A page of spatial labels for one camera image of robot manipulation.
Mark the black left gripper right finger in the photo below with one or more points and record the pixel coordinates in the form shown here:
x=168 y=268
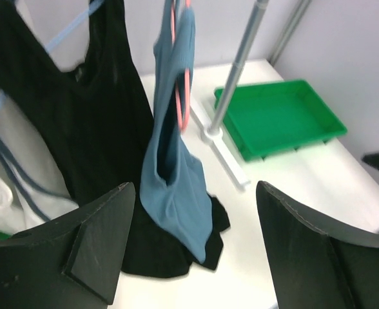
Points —
x=315 y=260

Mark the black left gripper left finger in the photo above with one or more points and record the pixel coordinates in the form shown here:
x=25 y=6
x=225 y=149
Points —
x=73 y=261

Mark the blue tank top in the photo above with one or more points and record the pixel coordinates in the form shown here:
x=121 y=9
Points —
x=173 y=187

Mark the white navy-trimmed tank top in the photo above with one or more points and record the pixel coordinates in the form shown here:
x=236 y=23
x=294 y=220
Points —
x=32 y=189

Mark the black tank top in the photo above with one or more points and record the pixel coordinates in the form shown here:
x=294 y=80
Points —
x=95 y=120

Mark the blue hanger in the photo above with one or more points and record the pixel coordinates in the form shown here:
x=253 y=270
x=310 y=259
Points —
x=92 y=8

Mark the green plastic tray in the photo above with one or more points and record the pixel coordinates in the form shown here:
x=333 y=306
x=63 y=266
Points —
x=273 y=117

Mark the metal clothes rack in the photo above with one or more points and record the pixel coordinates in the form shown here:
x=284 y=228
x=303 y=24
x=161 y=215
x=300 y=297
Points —
x=210 y=131

